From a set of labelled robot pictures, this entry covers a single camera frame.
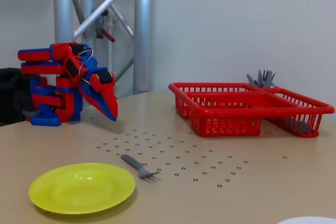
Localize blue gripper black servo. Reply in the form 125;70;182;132
78;55;119;122

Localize grey plastic fork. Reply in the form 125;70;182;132
120;154;161;180
262;70;276;89

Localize aluminium truss column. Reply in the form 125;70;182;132
52;0;153;99

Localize red handle pipe valve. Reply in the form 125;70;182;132
94;10;116;43

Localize red plastic dish basket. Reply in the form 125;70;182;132
168;82;336;138

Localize lime green plastic plate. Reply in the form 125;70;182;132
28;163;137;215

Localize black fabric chair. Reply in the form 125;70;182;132
0;68;36;127

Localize white round stand base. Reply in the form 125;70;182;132
277;216;336;224

